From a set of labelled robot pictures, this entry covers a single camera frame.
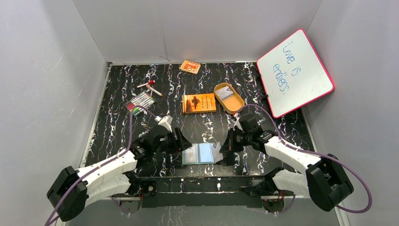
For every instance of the small orange card box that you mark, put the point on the small orange card box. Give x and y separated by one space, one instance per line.
190 67

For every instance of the white VIP credit card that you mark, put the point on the white VIP credit card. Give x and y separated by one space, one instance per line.
190 155

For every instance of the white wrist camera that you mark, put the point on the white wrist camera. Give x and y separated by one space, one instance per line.
237 124
165 122

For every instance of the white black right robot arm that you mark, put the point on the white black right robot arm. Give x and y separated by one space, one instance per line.
320 178

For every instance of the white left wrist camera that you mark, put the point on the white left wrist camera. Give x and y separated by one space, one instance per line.
165 122

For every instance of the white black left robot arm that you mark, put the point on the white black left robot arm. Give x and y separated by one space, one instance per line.
75 189

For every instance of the mint green card holder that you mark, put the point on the mint green card holder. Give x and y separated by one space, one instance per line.
208 153

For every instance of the white card in tray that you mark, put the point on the white card in tray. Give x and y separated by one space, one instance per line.
224 92

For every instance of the white marker orange cap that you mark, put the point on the white marker orange cap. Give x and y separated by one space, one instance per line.
154 90

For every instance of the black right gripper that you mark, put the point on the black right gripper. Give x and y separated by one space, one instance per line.
229 145

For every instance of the clear case of markers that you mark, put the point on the clear case of markers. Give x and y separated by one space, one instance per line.
143 99

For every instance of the orange Huckleberry Finn book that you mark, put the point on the orange Huckleberry Finn book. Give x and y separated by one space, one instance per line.
199 103

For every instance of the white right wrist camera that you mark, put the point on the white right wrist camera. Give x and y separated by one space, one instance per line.
237 124

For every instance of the white marker red cap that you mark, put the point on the white marker red cap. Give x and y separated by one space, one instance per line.
146 84

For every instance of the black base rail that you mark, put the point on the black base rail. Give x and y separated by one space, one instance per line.
202 187

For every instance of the tan oval tray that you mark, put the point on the tan oval tray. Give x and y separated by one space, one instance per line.
232 104

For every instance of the pink framed whiteboard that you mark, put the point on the pink framed whiteboard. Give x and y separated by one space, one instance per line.
293 74

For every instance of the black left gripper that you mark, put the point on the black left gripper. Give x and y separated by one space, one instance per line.
177 140

